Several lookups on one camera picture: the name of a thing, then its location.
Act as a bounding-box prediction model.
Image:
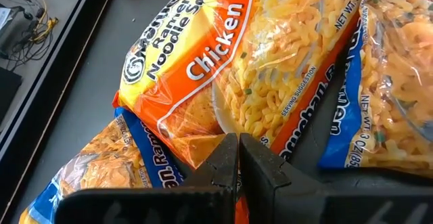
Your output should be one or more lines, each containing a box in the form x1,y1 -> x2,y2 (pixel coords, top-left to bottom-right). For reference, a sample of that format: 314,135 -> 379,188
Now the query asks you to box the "orange chicken ramen packet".
112,0 -> 371,224

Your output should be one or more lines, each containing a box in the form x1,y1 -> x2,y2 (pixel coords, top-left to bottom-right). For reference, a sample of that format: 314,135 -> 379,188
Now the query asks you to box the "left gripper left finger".
184,132 -> 240,224

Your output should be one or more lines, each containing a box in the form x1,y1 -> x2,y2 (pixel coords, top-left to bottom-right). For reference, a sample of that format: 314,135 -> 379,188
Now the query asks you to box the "yellow floor cable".
29,0 -> 60,45

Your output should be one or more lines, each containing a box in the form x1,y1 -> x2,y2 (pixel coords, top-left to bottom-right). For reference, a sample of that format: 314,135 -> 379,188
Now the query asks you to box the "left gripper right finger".
239,132 -> 325,224

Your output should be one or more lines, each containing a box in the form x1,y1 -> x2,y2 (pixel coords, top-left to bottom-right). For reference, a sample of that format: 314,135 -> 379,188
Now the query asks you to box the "blue soy sauce ramen packet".
317,0 -> 433,179
18,107 -> 190,224

